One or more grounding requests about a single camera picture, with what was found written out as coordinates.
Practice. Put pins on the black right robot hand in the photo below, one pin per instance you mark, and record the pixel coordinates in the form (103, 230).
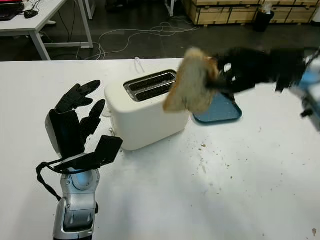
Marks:
(250, 67)

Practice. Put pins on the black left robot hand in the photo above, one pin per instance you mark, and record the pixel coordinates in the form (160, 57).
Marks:
(66, 132)

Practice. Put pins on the slice of brown bread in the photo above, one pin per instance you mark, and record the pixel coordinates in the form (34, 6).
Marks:
(192, 80)

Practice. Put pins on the white two-slot toaster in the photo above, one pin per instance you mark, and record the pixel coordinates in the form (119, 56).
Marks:
(145, 125)

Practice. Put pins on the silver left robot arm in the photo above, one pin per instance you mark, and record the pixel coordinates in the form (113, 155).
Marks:
(77, 207)

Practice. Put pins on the blue plastic tray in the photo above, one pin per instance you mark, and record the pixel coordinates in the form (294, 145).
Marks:
(222, 110)

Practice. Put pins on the black trash bin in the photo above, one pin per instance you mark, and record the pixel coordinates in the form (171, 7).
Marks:
(263, 21)

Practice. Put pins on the white desk leg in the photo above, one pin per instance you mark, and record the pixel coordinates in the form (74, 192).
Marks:
(170, 7)

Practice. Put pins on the white shoe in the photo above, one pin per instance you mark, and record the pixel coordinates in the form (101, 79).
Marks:
(51, 22)

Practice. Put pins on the white office desk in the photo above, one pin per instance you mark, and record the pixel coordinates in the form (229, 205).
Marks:
(37, 15)

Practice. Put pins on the black computer mouse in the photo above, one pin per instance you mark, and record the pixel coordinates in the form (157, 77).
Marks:
(30, 13)

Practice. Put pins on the black laptop with red screen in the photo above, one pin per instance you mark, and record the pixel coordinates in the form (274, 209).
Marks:
(10, 11)

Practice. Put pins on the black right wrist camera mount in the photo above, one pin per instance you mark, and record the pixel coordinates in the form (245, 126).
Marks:
(290, 70)

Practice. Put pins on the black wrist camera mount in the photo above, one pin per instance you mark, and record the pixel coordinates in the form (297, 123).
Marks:
(107, 150)
(290, 70)

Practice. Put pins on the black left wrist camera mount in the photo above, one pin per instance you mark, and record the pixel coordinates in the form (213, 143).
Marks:
(107, 150)

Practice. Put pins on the white desk frame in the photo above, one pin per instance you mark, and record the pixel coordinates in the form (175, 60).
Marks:
(90, 8)

